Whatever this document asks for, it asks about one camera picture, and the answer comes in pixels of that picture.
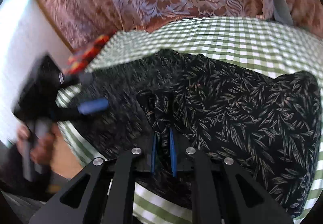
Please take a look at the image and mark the green checked bed sheet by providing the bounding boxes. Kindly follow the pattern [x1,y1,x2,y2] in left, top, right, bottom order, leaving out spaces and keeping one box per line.
[55,16,323,224]

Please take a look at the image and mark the black leaf print pants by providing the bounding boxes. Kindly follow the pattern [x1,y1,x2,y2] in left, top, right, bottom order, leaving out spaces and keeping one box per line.
[83,48,322,219]

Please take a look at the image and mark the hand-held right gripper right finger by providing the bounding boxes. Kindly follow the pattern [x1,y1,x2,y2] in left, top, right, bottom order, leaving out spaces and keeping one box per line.
[169,128,295,224]

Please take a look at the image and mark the colourful patterned blanket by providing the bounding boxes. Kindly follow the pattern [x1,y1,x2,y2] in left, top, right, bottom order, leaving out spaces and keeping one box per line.
[66,34,111,76]

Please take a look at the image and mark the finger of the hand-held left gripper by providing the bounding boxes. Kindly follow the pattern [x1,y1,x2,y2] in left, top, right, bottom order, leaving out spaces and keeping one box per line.
[61,72,94,86]
[52,98,110,123]

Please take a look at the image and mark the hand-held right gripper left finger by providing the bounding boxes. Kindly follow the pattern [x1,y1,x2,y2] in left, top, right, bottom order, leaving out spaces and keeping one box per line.
[29,133,160,224]

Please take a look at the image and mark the person's left hand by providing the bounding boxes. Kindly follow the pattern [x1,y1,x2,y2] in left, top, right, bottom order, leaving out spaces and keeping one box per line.
[16,125,63,172]

